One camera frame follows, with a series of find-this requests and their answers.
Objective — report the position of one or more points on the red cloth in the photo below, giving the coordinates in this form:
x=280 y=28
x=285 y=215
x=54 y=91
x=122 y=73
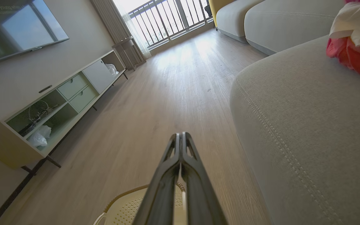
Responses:
x=355 y=57

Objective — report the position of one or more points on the white cabinet door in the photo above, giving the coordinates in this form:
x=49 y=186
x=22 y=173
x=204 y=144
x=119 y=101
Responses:
x=98 y=75

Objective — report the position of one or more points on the black remote control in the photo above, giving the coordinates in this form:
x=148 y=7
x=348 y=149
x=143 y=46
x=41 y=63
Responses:
x=45 y=89

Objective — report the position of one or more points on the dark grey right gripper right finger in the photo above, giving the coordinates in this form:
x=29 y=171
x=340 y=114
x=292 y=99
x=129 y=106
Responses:
x=198 y=193

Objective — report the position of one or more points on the grey slatted side table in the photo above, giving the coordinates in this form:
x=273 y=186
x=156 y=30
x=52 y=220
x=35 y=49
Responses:
x=130 y=54

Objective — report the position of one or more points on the sheer white curtain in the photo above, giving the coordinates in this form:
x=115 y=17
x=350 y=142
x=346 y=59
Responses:
x=137 y=34

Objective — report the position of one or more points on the pale green cabinet drawer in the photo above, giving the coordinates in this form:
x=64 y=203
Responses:
x=72 y=86
x=83 y=98

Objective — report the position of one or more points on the white laundry basket brown rim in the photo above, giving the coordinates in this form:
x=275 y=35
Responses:
x=123 y=209

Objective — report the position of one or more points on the wall-mounted flat television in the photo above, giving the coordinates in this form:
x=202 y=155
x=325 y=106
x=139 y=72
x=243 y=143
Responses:
x=17 y=28

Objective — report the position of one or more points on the grey curtain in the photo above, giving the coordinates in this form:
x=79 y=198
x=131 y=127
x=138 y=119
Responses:
x=108 y=18

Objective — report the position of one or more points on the crumpled white plastic bag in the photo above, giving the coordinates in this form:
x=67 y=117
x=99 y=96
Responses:
x=39 y=137
x=112 y=68

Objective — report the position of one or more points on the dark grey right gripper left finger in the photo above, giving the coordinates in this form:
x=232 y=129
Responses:
x=161 y=193

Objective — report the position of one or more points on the white garment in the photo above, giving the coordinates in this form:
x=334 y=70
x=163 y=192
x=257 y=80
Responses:
x=358 y=22

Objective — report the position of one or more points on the metal balcony railing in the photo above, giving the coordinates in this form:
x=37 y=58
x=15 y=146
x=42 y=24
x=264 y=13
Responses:
x=181 y=12

